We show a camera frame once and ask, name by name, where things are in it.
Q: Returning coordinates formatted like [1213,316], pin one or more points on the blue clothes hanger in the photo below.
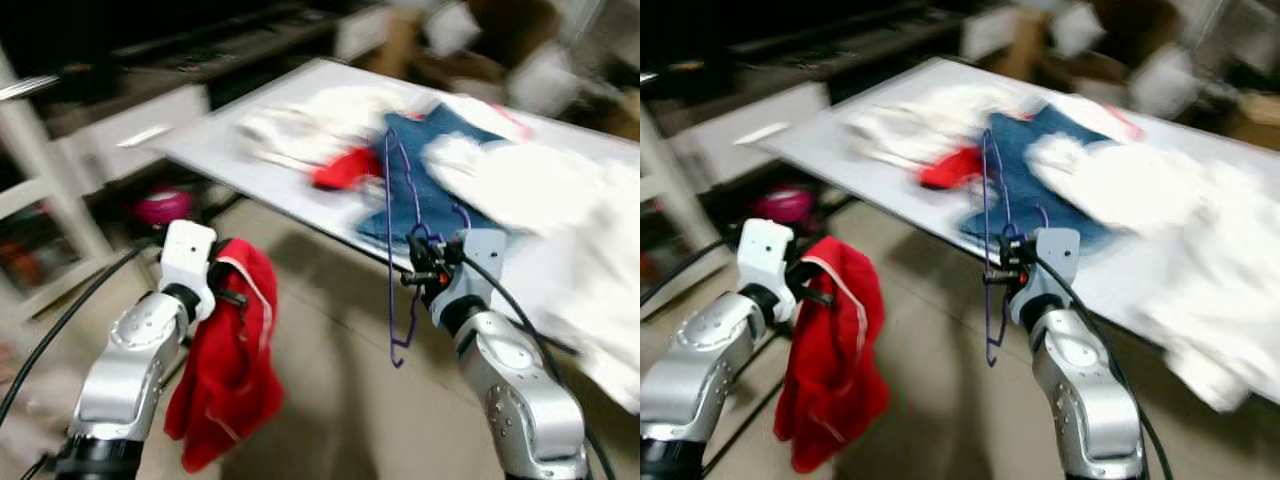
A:
[389,270]
[987,250]

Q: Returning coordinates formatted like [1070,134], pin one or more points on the red jacket with white trim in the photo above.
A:
[230,380]
[830,380]

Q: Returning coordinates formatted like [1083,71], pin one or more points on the large white garment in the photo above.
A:
[560,220]
[1180,230]

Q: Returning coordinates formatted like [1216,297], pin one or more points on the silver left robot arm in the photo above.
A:
[125,370]
[700,350]

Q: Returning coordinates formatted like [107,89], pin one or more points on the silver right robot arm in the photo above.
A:
[520,400]
[1085,400]

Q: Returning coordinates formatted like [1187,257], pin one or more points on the blue denim jeans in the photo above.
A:
[1030,180]
[420,190]

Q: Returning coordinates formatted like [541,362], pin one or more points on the pink round object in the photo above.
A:
[783,205]
[163,207]

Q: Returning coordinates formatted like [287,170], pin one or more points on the white table with black legs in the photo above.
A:
[262,192]
[870,185]

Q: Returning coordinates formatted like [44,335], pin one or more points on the white low cabinet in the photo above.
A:
[130,135]
[740,130]

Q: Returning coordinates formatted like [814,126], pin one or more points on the white shirt with red part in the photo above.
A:
[320,120]
[920,120]

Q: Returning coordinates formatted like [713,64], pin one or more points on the white pillow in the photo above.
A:
[450,25]
[1075,25]
[545,80]
[1165,80]

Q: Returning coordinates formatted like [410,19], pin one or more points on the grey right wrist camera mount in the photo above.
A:
[480,258]
[1055,255]

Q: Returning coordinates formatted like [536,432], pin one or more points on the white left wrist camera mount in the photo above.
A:
[185,255]
[765,250]

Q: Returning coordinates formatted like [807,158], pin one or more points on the white metal shelf frame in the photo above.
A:
[40,170]
[680,190]

